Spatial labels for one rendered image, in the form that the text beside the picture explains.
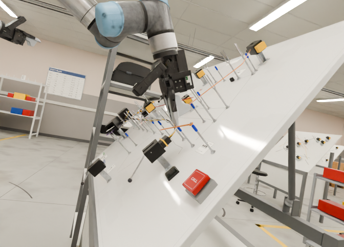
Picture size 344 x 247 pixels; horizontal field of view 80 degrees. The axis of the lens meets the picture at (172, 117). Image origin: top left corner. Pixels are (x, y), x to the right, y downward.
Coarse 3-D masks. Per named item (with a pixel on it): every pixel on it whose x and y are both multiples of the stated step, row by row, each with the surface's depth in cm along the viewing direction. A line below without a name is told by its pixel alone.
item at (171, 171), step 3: (171, 168) 60; (174, 168) 59; (168, 171) 60; (171, 171) 59; (174, 171) 58; (177, 171) 58; (165, 174) 60; (168, 174) 59; (171, 174) 58; (174, 174) 58; (168, 177) 58; (171, 177) 57; (168, 180) 57
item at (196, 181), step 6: (192, 174) 47; (198, 174) 45; (204, 174) 44; (186, 180) 46; (192, 180) 45; (198, 180) 44; (204, 180) 43; (186, 186) 45; (192, 186) 43; (198, 186) 42; (192, 192) 42; (198, 192) 44
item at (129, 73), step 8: (120, 64) 159; (128, 64) 161; (136, 64) 164; (120, 72) 159; (128, 72) 161; (136, 72) 164; (144, 72) 167; (112, 80) 157; (120, 80) 159; (128, 80) 162; (136, 80) 164
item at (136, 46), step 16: (128, 48) 186; (144, 48) 178; (112, 64) 149; (128, 96) 209; (96, 112) 198; (96, 128) 147; (96, 144) 147; (80, 192) 195; (80, 208) 145; (80, 224) 145
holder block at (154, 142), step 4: (156, 140) 63; (152, 144) 63; (156, 144) 61; (144, 148) 64; (148, 148) 62; (152, 148) 61; (156, 148) 61; (160, 148) 62; (144, 152) 61; (148, 152) 61; (152, 152) 61; (156, 152) 61; (160, 152) 62; (164, 152) 62; (148, 156) 61; (152, 156) 61; (156, 156) 62; (152, 160) 61
